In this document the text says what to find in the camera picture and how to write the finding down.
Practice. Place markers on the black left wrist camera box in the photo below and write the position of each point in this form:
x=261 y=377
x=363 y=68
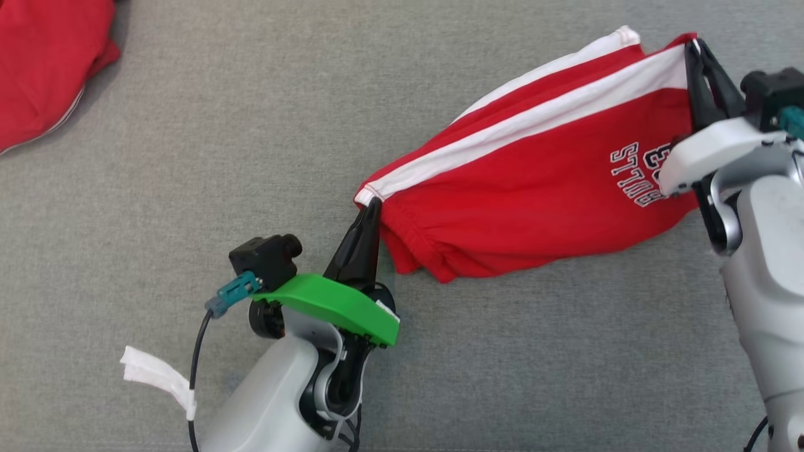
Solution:
x=267 y=257

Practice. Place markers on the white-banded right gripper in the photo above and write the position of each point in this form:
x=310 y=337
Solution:
x=710 y=150

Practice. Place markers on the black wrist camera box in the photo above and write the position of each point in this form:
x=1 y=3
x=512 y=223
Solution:
x=776 y=94
x=267 y=257

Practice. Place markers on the red shirt with striped trim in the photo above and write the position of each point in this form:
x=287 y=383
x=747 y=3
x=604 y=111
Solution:
x=44 y=63

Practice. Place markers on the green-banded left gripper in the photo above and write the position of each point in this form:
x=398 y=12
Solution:
x=333 y=304

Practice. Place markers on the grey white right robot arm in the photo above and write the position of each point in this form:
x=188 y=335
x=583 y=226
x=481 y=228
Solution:
x=766 y=251

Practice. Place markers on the red shorts with white stripes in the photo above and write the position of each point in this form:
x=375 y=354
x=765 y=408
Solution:
x=534 y=188

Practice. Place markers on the grey fabric sofa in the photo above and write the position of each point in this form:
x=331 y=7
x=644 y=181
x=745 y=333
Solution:
x=251 y=157

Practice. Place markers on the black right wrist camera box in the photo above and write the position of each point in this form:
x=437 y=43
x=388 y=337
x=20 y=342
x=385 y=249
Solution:
x=776 y=94

